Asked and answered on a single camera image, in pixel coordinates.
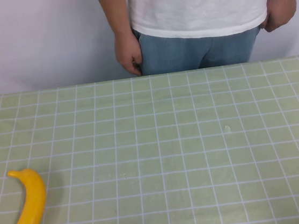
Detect person's right hand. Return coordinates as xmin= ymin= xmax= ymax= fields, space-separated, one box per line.
xmin=113 ymin=32 xmax=145 ymax=80

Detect person's left hand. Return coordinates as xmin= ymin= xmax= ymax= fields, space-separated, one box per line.
xmin=257 ymin=0 xmax=299 ymax=34

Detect yellow plastic banana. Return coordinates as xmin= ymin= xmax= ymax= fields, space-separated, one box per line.
xmin=0 ymin=166 xmax=51 ymax=224

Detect person's right forearm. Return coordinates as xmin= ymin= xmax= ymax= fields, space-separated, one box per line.
xmin=94 ymin=0 xmax=134 ymax=41

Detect blue jeans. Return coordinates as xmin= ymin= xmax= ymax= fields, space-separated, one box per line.
xmin=131 ymin=14 xmax=266 ymax=77

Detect white t-shirt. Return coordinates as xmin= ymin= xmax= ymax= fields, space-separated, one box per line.
xmin=125 ymin=0 xmax=288 ymax=48

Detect green checked tablecloth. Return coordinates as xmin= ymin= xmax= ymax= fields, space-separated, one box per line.
xmin=0 ymin=54 xmax=299 ymax=224

